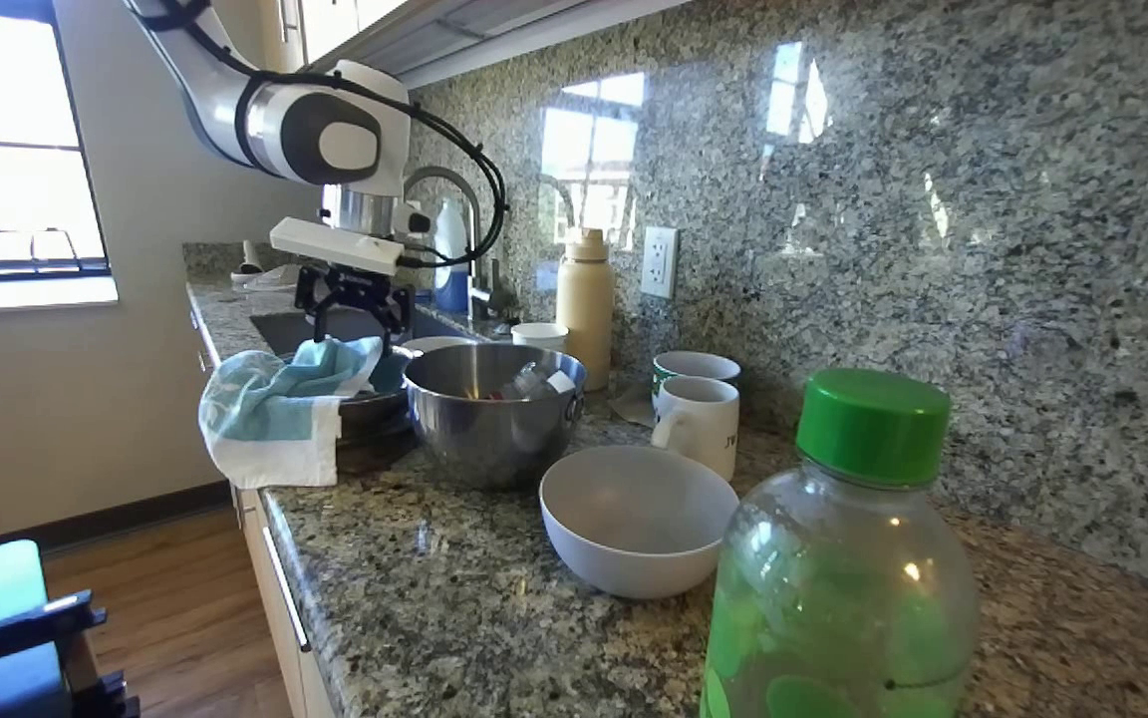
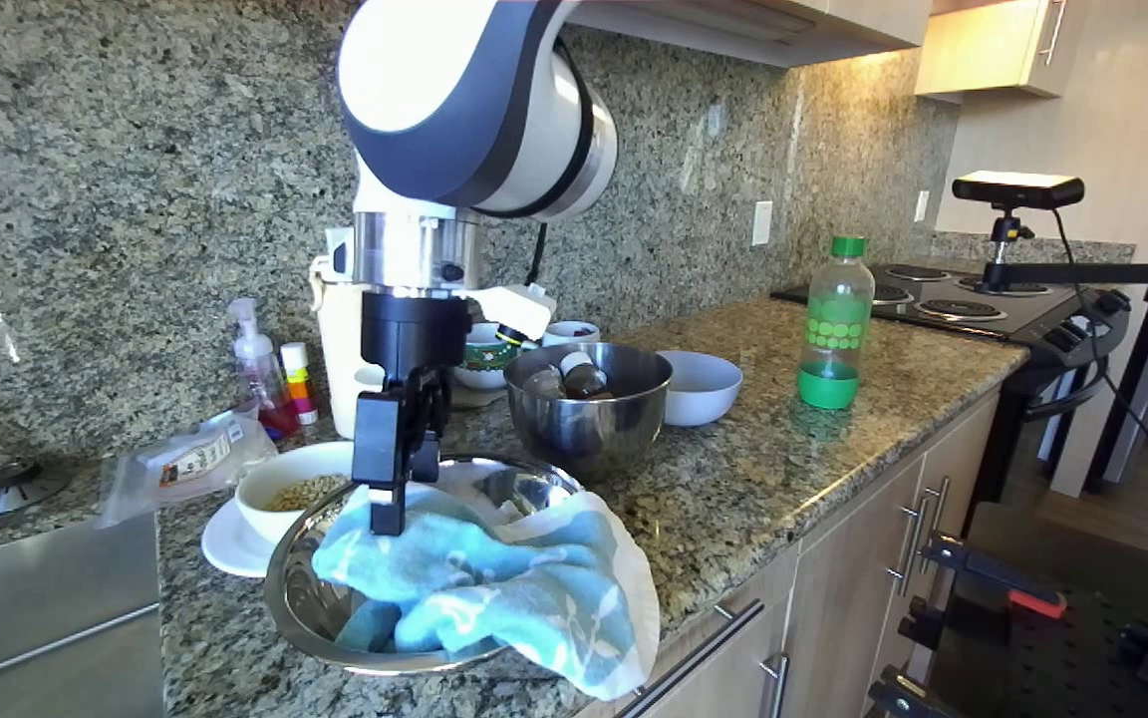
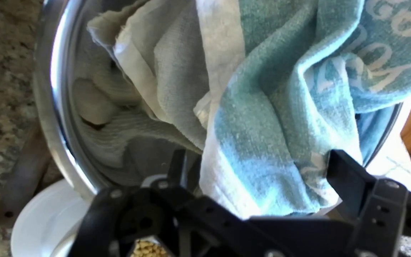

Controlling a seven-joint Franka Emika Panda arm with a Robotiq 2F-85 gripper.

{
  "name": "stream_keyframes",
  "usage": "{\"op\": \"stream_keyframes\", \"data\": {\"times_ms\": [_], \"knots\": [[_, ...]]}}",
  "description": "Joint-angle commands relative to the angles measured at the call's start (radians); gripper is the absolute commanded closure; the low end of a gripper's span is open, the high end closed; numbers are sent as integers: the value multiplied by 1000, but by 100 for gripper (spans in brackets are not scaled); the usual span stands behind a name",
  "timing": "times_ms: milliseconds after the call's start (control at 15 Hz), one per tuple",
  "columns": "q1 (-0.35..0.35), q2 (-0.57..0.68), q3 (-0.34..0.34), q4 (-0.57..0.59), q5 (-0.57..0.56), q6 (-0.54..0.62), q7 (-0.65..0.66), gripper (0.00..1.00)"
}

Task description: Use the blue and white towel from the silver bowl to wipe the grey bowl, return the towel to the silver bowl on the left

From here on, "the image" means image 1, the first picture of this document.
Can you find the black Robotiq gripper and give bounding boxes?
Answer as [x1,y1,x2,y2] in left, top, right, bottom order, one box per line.
[295,268,415,342]

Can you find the blue and white towel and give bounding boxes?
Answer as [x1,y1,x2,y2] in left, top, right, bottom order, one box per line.
[194,329,385,491]

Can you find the grey bowl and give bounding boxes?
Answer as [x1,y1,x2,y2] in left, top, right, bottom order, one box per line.
[533,439,743,602]

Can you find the deep steel mixing bowl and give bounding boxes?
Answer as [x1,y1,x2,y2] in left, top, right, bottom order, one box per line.
[396,340,591,491]

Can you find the steel kitchen sink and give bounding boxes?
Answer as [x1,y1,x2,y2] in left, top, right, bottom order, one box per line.
[246,297,472,360]

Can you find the blue sink caddy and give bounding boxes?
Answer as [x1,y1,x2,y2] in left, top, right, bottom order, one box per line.
[408,271,473,324]

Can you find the white rag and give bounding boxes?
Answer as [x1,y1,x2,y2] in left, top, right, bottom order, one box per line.
[229,257,302,297]

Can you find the chrome sink faucet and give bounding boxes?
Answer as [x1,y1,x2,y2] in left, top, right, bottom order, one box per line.
[399,162,490,329]

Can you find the beige thermos bottle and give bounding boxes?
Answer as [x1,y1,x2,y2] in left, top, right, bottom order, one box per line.
[553,227,617,389]

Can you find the white mug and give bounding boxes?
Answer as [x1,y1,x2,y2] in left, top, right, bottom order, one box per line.
[648,374,744,481]

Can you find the window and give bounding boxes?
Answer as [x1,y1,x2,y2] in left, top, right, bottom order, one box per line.
[0,0,121,317]

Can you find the black clamp stand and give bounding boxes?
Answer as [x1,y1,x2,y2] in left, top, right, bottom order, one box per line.
[0,534,144,718]

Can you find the green capped plastic bottle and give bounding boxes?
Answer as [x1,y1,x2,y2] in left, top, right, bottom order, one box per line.
[698,366,981,718]

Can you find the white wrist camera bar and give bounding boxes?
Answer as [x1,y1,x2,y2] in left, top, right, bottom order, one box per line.
[266,216,408,284]

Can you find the steel cabinet handle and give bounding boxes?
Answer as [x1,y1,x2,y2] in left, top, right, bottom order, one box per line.
[256,521,318,652]

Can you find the white wall outlet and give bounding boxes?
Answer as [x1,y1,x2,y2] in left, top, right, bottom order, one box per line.
[632,223,683,302]

